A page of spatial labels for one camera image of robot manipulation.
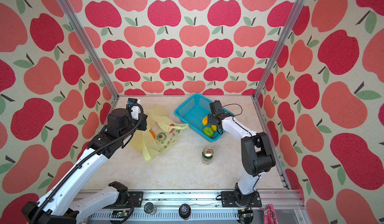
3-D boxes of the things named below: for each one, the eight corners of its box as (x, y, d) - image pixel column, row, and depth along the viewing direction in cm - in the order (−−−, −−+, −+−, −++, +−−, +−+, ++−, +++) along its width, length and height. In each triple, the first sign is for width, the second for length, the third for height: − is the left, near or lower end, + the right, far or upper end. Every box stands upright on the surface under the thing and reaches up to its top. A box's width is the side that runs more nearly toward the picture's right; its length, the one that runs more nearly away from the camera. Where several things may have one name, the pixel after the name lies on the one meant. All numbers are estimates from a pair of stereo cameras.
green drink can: (202, 165, 87) (203, 157, 79) (201, 155, 91) (202, 147, 83) (212, 165, 87) (214, 157, 79) (211, 155, 91) (213, 147, 83)
